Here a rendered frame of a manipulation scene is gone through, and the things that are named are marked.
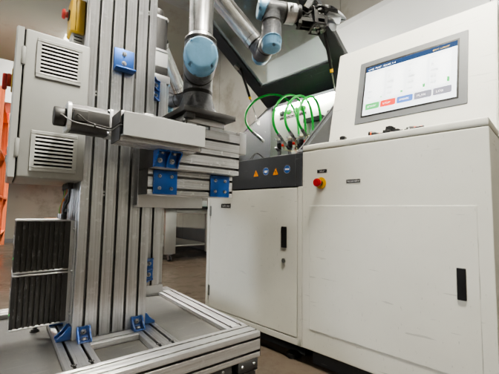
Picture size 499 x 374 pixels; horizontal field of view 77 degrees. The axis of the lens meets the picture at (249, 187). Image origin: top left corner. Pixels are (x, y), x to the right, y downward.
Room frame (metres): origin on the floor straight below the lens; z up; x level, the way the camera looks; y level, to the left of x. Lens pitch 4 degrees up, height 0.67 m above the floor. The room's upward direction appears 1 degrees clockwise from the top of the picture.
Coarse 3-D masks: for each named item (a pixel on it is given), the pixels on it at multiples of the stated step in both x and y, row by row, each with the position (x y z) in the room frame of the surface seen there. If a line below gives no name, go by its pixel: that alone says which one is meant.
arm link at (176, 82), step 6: (168, 42) 1.65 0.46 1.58; (168, 48) 1.66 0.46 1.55; (168, 54) 1.67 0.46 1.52; (168, 60) 1.68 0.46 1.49; (174, 60) 1.72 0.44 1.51; (168, 66) 1.70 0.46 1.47; (174, 66) 1.71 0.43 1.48; (168, 72) 1.72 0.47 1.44; (174, 72) 1.72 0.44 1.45; (174, 78) 1.74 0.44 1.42; (180, 78) 1.77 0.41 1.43; (174, 84) 1.76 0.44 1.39; (180, 84) 1.77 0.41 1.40; (174, 90) 1.79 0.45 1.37; (180, 90) 1.79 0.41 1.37; (174, 96) 1.84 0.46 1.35; (180, 96) 1.81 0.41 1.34; (174, 102) 1.85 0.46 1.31
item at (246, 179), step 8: (248, 160) 1.70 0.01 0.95; (256, 160) 1.66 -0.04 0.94; (264, 160) 1.62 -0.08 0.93; (272, 160) 1.58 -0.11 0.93; (280, 160) 1.54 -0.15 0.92; (288, 160) 1.51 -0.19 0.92; (240, 168) 1.74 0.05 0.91; (248, 168) 1.70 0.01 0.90; (256, 168) 1.66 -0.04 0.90; (272, 168) 1.58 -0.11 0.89; (280, 168) 1.54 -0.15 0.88; (240, 176) 1.74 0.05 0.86; (248, 176) 1.70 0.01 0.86; (264, 176) 1.62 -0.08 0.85; (272, 176) 1.58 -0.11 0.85; (280, 176) 1.54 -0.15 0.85; (288, 176) 1.51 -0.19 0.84; (232, 184) 1.79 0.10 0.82; (240, 184) 1.74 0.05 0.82; (248, 184) 1.70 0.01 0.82; (256, 184) 1.66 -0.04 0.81; (264, 184) 1.61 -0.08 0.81; (272, 184) 1.58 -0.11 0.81; (280, 184) 1.54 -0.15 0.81; (288, 184) 1.51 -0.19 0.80
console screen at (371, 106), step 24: (432, 48) 1.35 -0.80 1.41; (456, 48) 1.28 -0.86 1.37; (360, 72) 1.58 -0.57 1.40; (384, 72) 1.49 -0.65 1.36; (408, 72) 1.40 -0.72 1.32; (432, 72) 1.33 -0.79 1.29; (456, 72) 1.26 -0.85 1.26; (360, 96) 1.55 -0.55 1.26; (384, 96) 1.46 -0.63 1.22; (408, 96) 1.37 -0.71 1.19; (432, 96) 1.30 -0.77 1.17; (456, 96) 1.24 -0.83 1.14; (360, 120) 1.51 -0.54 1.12
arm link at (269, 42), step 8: (272, 16) 1.11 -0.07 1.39; (264, 24) 1.12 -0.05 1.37; (272, 24) 1.11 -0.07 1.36; (280, 24) 1.13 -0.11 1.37; (264, 32) 1.12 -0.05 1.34; (272, 32) 1.11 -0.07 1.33; (280, 32) 1.13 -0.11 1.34; (264, 40) 1.12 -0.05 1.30; (272, 40) 1.11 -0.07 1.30; (280, 40) 1.13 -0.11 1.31; (264, 48) 1.14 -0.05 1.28; (272, 48) 1.14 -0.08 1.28; (280, 48) 1.15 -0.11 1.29
